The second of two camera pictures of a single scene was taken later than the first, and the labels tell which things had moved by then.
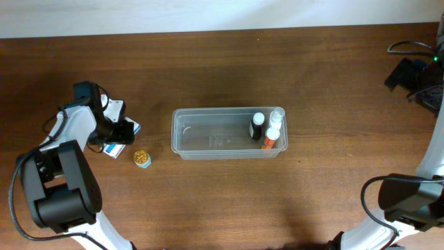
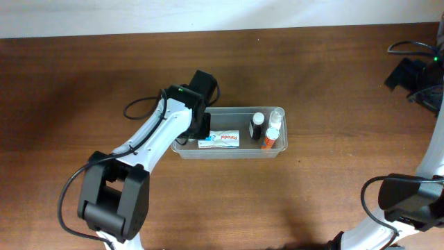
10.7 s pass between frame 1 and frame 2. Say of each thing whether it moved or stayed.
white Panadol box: moved
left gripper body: moved
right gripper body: stayed
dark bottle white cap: stayed
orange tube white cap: stayed
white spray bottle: stayed
